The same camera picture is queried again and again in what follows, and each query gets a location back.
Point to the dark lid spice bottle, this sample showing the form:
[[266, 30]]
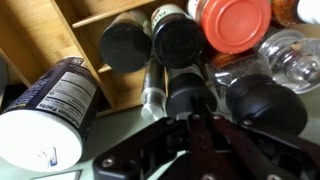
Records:
[[177, 40]]

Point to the dark canister white lid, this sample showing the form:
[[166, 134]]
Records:
[[45, 129]]

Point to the red lid spice jar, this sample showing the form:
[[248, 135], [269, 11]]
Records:
[[231, 26]]

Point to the black lid spice bottle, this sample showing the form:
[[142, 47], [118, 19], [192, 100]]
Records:
[[125, 44]]

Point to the glass stopper bottle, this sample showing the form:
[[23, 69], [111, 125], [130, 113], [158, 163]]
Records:
[[293, 57]]

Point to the white lid spice bottle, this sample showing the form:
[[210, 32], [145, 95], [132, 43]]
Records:
[[291, 12]]

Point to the black lid spice grinder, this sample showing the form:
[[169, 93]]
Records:
[[245, 89]]

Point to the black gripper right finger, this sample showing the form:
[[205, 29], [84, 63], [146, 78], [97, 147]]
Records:
[[267, 153]]

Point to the silver long cylinder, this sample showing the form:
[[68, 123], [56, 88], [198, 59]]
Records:
[[153, 94]]

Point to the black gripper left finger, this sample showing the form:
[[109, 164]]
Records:
[[140, 155]]

